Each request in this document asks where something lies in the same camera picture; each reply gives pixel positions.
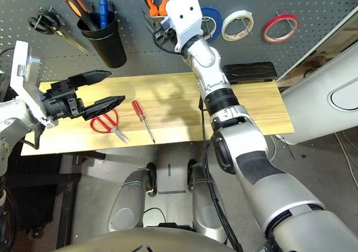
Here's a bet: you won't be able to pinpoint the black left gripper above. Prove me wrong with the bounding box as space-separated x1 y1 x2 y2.
41 69 126 122

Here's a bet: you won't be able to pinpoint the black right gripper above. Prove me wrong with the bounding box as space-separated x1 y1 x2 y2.
141 10 180 52

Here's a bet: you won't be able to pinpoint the orange black pliers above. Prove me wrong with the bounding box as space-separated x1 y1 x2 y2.
142 0 171 31

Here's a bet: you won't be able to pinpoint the red handled scissors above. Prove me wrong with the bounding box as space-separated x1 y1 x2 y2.
89 109 131 145

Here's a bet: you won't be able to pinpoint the red handled screwdriver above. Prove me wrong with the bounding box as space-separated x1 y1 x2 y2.
131 100 156 144

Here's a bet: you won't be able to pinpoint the red tape roll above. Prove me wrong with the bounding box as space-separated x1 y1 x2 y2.
262 13 299 44

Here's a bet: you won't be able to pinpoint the grey metal pegboard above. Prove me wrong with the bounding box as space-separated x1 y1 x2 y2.
0 0 358 82

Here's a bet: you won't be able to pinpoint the black plastic cup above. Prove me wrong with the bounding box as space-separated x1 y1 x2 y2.
77 12 128 69

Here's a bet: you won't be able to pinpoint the blue tape roll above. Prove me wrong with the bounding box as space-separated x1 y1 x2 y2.
200 7 224 43

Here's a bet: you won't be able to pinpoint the orange black screwdriver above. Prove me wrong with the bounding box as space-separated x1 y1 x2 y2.
62 0 97 30

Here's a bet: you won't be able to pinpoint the white tape roll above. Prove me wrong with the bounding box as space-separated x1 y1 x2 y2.
222 10 255 42

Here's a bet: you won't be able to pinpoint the black plastic tool case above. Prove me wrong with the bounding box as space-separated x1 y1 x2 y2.
223 61 277 85

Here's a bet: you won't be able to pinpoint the silver robot left leg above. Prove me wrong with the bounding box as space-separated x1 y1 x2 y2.
107 164 157 233

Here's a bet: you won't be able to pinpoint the silver robot leg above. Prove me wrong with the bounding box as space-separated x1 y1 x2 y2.
107 164 157 233
186 158 227 243

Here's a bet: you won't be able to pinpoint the grey robot torso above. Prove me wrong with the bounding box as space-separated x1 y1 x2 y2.
55 226 233 252

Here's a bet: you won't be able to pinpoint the silver robot right leg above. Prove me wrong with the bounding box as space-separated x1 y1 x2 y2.
186 158 227 243

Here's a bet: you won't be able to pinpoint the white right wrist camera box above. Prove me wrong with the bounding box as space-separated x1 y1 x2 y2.
164 0 204 53

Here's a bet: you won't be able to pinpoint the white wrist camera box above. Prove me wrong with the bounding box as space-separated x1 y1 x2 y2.
164 0 204 53
10 40 56 129

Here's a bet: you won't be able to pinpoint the blue handled screwdriver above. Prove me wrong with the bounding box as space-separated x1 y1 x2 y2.
98 0 109 28

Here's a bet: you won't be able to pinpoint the black handled scissors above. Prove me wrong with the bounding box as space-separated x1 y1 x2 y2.
27 7 90 54

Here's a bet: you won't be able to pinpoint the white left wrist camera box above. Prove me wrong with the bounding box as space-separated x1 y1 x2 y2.
10 40 56 129

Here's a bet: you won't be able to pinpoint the black table frame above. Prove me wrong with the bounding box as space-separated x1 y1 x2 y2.
55 150 107 250

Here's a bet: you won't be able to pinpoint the white pegboard frame post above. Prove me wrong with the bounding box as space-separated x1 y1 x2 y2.
275 7 358 81

